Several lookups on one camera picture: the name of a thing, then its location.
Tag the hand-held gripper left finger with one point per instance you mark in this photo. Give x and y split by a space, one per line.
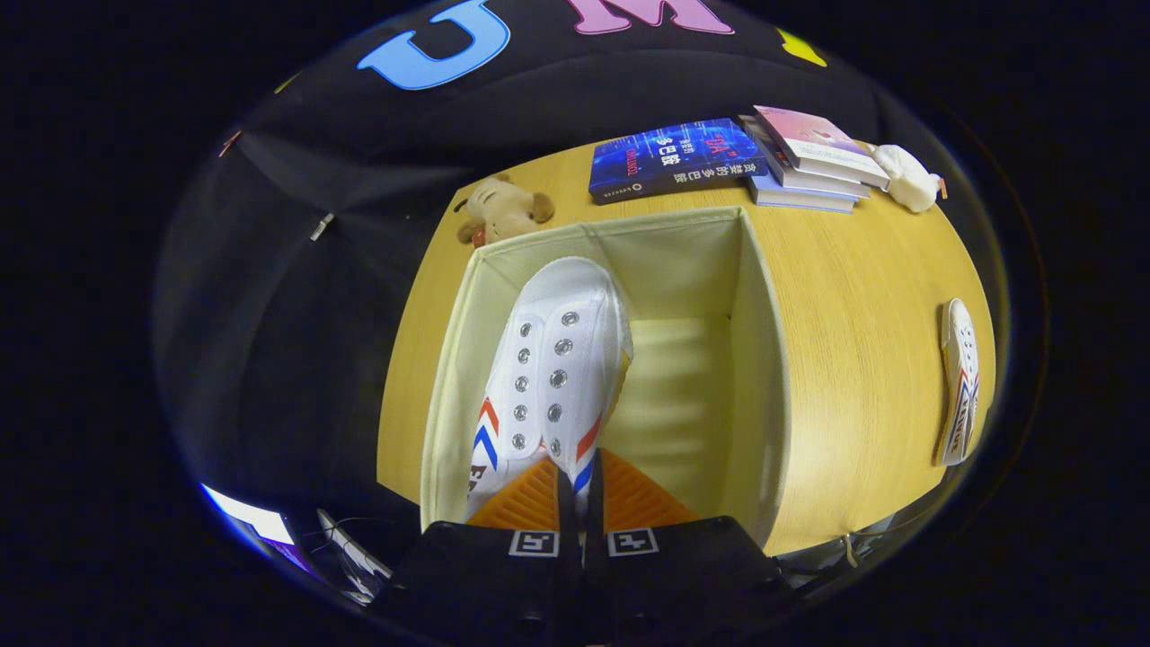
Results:
485 584

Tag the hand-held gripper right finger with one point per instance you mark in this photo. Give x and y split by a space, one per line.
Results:
674 580

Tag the beige fabric storage box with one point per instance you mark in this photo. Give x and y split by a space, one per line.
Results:
683 404

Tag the white canvas shoe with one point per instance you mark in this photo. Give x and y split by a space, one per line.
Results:
959 377
561 296

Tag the white flat device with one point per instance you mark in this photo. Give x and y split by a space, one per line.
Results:
355 559

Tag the lit monitor screen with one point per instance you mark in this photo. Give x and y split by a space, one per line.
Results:
256 521

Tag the black backdrop cloth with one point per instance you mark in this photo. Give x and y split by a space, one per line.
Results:
296 314

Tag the brown plush toy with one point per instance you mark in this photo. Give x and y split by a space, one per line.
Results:
503 211

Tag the silver clip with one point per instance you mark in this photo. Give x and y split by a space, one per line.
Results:
321 226

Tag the light blue book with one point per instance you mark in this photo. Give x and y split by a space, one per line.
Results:
800 198

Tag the grey cover book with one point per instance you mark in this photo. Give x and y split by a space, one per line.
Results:
791 175

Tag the blue cover book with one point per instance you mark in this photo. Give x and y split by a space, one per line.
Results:
674 157

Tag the pink cover book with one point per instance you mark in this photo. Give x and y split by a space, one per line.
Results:
818 139

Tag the white plush toy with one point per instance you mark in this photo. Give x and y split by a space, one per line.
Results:
909 178

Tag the pink clip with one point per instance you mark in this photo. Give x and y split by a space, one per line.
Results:
229 142

